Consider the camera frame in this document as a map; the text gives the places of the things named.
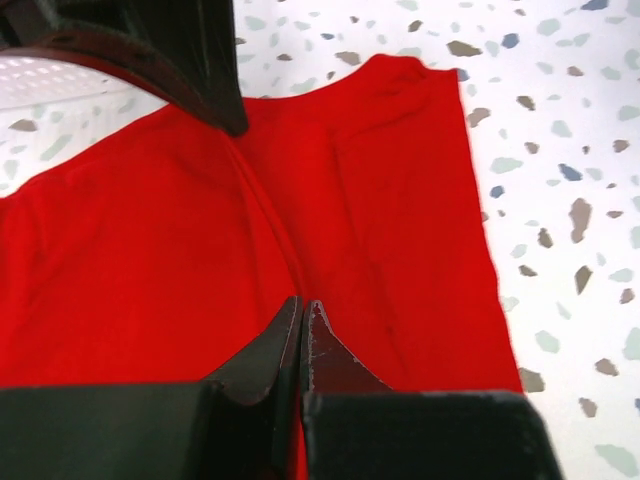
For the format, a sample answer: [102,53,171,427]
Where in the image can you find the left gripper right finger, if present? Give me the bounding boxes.
[300,301,563,480]

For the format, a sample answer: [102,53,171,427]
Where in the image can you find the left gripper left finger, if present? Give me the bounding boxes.
[1,297,303,479]

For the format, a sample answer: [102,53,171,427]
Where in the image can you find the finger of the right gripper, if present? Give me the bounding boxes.
[1,0,249,136]

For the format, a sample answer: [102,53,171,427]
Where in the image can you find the red t shirt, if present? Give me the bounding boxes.
[1,55,523,479]

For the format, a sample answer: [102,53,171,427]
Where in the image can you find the white plastic basket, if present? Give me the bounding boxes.
[0,55,136,112]

